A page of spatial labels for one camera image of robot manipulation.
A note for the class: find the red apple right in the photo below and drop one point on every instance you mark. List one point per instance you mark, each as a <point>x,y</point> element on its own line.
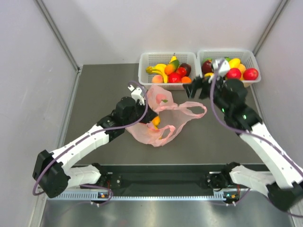
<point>250,74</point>

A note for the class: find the yellow pear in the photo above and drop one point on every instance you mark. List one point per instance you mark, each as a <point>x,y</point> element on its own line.
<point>173,58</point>

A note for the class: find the orange tangerine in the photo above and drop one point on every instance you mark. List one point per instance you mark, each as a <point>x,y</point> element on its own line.
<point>186,79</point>

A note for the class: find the right white plastic basket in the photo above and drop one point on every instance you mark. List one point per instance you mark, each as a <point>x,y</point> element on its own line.
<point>246,57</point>

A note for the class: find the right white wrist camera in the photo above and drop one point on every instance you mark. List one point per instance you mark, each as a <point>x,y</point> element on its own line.
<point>221,66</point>

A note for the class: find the yellow lemon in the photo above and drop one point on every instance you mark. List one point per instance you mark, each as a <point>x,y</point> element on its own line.
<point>209,75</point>

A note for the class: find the yellow orange fruit in bag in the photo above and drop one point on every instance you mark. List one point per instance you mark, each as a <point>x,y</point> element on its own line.
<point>156,122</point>

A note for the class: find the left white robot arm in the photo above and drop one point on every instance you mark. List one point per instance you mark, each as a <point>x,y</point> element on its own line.
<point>54,171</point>

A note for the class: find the peach fruit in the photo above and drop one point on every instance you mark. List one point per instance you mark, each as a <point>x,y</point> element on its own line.
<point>157,79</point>

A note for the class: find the green orange mango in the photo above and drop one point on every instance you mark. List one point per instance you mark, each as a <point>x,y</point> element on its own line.
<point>171,67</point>

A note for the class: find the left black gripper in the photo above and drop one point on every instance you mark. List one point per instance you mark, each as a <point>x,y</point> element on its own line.
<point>149,116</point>

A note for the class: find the left white plastic basket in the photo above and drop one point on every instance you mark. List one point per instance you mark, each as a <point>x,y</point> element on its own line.
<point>154,58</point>

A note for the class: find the yellow banana bunch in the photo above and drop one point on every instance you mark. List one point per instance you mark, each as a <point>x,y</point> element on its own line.
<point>158,69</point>

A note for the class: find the dark red apple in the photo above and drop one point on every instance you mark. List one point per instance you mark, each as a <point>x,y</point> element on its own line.
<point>207,67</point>

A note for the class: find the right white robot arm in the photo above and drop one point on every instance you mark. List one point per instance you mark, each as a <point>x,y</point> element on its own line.
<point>283,185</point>

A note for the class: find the white plastic basket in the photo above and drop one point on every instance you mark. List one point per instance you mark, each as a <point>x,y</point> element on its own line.
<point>246,57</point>
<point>154,58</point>

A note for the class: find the grey slotted cable duct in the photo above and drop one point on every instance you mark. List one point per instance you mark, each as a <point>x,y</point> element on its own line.
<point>98,195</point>

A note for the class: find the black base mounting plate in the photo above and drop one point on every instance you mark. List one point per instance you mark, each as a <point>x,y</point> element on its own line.
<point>162,180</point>

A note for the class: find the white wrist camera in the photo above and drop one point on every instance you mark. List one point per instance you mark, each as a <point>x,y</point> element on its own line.
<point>221,66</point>
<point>137,94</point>

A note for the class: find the yellow mango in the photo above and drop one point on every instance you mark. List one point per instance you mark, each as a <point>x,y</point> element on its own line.
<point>234,63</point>

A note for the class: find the dark plum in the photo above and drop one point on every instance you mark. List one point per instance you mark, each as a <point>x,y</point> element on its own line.
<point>187,67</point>

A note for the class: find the pink plastic bag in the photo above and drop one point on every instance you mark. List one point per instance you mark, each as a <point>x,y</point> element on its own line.
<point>173,117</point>

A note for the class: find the red apple front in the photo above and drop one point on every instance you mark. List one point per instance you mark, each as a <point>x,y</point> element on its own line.
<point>233,73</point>

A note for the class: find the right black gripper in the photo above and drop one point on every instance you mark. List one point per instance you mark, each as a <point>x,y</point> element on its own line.
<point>198,82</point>

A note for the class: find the red apple in left basket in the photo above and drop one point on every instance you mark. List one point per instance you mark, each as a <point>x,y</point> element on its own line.
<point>174,78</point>

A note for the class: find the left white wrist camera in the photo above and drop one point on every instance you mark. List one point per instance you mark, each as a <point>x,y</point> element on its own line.
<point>137,94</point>

